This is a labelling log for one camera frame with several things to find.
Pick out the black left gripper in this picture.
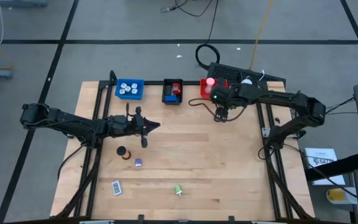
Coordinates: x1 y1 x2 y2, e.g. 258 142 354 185
116 106 161 149

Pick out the pink hourglass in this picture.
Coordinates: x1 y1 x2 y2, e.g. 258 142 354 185
206 77 216 94

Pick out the red plastic basket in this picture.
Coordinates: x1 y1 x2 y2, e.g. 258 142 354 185
200 78 229 100

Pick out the blue plastic basket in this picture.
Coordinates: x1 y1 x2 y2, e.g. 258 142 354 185
114 78 145 101

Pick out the orange sand hourglass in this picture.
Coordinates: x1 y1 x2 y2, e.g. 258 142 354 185
116 146 132 161

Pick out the black plastic basket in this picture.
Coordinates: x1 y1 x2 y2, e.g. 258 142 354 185
162 78 184 105

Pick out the small white digital display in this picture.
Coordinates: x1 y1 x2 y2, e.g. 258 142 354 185
111 180 123 197

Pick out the white printed booklet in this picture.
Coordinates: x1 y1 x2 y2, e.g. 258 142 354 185
303 147 347 187

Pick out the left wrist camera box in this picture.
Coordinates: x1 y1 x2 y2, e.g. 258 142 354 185
112 114 128 125

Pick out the black aluminium table frame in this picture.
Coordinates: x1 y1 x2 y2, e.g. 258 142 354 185
54 70 315 224

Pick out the black coiled floor cable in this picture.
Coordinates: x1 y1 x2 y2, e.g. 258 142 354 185
160 0 222 71

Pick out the yellow hanging cable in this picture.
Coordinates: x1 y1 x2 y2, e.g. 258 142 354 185
249 0 275 71

